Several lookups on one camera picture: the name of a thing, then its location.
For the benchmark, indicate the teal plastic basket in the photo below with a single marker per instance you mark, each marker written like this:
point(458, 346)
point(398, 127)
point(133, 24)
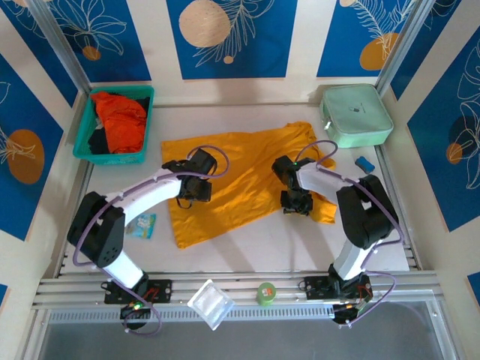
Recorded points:
point(112, 160)

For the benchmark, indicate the black controller board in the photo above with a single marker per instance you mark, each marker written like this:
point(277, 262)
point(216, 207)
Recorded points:
point(135, 312)
point(352, 312)

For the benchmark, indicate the blue snack packet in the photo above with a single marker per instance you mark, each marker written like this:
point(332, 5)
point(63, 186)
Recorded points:
point(144, 225)

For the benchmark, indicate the aluminium side rail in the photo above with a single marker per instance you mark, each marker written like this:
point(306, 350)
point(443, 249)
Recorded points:
point(84, 180)
point(410, 251)

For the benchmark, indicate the clear plastic container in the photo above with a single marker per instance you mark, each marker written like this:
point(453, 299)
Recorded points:
point(210, 303)

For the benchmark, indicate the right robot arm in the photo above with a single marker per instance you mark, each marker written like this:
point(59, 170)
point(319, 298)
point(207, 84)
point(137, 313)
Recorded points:
point(360, 217)

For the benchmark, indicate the thin aluminium table rail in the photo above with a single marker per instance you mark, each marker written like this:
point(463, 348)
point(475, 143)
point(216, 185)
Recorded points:
point(225, 105)

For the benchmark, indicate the yellow t-shirt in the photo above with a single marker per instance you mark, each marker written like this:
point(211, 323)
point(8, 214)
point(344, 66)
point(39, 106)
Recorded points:
point(243, 180)

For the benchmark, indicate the mint green zipper case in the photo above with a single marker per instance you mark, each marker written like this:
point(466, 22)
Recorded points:
point(356, 116)

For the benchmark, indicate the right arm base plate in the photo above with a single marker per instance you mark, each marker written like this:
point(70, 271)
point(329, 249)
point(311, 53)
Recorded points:
point(315, 287)

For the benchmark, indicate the aluminium frame post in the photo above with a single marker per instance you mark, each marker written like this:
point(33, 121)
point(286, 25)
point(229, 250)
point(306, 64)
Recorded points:
point(405, 48)
point(63, 48)

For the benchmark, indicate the small white cloth piece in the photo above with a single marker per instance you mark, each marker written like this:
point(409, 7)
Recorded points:
point(99, 122)

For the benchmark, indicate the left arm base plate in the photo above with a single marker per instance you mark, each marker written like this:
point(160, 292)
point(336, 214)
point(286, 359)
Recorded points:
point(161, 290)

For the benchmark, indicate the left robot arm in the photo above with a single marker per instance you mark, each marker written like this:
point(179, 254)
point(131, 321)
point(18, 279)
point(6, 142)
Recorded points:
point(101, 228)

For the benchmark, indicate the aluminium frame rails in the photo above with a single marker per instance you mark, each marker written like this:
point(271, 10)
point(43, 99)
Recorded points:
point(240, 288)

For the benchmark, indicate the orange t-shirt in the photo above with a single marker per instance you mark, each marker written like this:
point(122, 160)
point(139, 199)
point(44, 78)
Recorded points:
point(123, 123)

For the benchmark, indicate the blue eraser block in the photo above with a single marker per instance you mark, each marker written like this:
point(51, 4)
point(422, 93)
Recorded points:
point(363, 164)

